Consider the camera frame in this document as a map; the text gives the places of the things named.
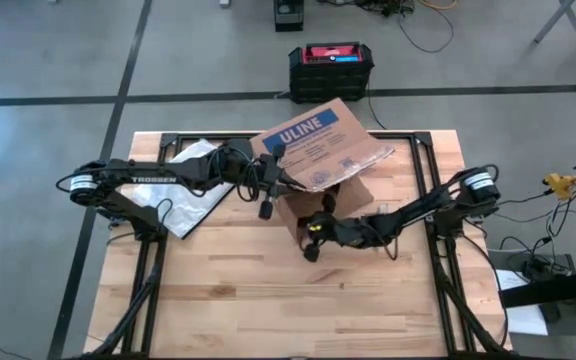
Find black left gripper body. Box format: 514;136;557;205
259;152;299;201

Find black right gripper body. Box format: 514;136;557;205
305;211;352;248

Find brown ULINE cardboard box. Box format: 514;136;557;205
249;97;397;247

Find clear plastic bag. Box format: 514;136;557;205
130;138;237;240

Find black computer box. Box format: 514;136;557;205
273;0;306;33

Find grey metal stand base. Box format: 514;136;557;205
486;248;576;281

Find white paper sheet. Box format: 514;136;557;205
495;268;550;337

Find yellow power connector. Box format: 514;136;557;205
541;171;576;202

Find black crossbar stand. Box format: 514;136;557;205
499;266;576;319

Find grey metal table legs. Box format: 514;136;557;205
532;0;576;45

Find black metal table frame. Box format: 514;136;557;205
75;130;514;360

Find black power cable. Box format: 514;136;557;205
365;79;388;132

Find orange and black cable pile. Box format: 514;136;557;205
317;0;462;55

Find black cable bundle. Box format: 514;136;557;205
487;189;576;274

